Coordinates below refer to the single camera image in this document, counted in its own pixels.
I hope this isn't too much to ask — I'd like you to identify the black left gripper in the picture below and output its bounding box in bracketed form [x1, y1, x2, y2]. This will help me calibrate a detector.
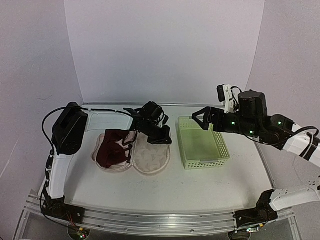
[143, 120, 173, 145]

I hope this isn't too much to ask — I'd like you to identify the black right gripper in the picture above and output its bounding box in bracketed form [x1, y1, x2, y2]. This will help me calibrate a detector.
[192, 107, 260, 139]

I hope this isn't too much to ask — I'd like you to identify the beige patterned mesh laundry bag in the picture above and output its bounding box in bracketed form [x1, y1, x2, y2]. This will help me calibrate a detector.
[91, 132, 171, 176]

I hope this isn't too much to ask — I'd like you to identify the light green perforated plastic basket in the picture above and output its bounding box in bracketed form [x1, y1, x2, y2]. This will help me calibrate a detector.
[176, 116, 230, 170]

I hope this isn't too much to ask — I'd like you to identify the dark red bra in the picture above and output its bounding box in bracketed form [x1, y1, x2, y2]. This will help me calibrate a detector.
[95, 129, 138, 169]

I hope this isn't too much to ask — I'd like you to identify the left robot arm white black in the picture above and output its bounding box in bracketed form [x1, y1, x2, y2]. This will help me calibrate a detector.
[40, 101, 172, 224]

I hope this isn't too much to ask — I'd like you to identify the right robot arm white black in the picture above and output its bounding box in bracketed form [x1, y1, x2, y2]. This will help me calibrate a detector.
[191, 86, 320, 227]

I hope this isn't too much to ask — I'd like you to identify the aluminium back table edge strip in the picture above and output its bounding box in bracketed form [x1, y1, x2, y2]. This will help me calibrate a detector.
[83, 102, 225, 109]

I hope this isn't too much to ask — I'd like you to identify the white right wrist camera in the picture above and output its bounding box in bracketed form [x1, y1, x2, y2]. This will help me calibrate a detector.
[216, 84, 237, 114]

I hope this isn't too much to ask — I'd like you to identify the aluminium front rail frame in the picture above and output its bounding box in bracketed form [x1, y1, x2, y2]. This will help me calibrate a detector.
[23, 189, 295, 232]

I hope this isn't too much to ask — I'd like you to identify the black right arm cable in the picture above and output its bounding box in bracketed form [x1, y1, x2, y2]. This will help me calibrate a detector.
[287, 126, 320, 141]

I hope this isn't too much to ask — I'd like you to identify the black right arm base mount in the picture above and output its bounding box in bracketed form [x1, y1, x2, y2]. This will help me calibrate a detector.
[233, 189, 278, 229]

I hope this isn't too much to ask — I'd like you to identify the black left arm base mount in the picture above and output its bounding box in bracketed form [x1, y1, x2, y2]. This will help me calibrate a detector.
[40, 190, 85, 224]

